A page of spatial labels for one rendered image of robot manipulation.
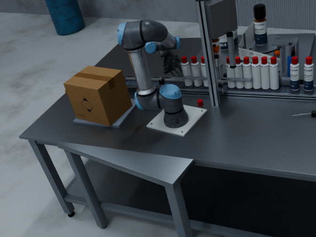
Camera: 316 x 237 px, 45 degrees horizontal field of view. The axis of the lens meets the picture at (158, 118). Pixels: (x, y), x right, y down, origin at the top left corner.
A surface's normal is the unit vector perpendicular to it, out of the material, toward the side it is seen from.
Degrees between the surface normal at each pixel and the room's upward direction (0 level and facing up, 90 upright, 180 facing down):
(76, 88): 90
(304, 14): 90
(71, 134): 0
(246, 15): 90
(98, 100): 90
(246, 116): 0
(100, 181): 0
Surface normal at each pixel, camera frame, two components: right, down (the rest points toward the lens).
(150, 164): -0.21, -0.81
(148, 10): -0.57, 0.55
